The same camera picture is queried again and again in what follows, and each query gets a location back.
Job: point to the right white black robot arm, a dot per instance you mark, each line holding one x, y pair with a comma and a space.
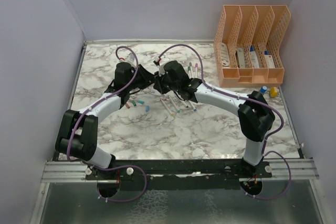
255, 116

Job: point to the yellow small bottle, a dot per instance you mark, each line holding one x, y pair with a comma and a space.
273, 92

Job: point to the brown cap marker pen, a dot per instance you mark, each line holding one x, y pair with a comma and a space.
167, 108

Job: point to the white red box in organizer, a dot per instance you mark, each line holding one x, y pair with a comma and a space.
269, 60

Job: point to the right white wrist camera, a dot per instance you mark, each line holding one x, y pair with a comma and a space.
160, 64

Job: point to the grey cap marker pen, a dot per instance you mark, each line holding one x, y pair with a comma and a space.
190, 64

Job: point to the white blue box in organizer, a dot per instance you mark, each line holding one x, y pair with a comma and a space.
254, 58

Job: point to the orange plastic file organizer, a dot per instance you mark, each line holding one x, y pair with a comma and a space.
247, 45

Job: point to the aluminium frame rail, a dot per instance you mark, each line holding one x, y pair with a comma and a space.
301, 169

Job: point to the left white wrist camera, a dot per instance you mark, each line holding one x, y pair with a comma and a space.
131, 59

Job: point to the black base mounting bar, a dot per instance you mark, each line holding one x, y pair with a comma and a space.
230, 168

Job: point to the blue small bottle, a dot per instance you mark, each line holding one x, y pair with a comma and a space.
263, 90

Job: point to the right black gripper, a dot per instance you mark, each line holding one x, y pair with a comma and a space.
158, 84

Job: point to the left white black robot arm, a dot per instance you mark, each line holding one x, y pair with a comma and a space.
78, 133

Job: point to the dark green cap marker pen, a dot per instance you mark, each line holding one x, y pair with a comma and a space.
189, 72

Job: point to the purple cap marker pen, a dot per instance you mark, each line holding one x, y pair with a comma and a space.
196, 70

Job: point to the white booklet in organizer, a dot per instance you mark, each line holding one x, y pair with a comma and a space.
224, 55

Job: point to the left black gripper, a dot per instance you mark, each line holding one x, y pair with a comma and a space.
147, 77

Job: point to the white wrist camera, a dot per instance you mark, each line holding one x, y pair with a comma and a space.
160, 64
131, 59

